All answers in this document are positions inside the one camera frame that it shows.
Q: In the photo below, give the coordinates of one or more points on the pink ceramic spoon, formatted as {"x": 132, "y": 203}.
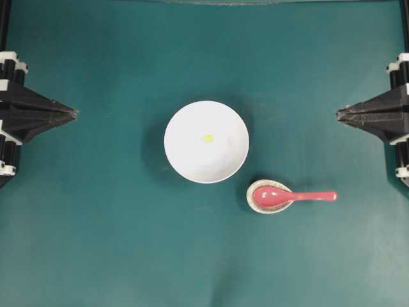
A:
{"x": 269, "y": 196}

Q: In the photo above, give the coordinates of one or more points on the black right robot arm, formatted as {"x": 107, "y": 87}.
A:
{"x": 405, "y": 19}

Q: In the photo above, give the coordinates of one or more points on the yellow hexagonal prism block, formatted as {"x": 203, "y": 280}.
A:
{"x": 208, "y": 138}

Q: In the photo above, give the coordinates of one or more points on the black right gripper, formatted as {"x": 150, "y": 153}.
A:
{"x": 392, "y": 128}

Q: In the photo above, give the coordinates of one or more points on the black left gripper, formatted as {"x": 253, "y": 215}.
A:
{"x": 23, "y": 126}

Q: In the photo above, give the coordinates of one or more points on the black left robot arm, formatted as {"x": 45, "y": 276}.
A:
{"x": 5, "y": 18}

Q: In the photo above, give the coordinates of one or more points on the white round bowl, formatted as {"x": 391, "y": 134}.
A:
{"x": 200, "y": 162}

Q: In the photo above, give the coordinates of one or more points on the green table mat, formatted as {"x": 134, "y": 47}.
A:
{"x": 96, "y": 216}

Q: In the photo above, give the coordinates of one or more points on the speckled beige spoon rest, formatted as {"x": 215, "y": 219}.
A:
{"x": 266, "y": 210}

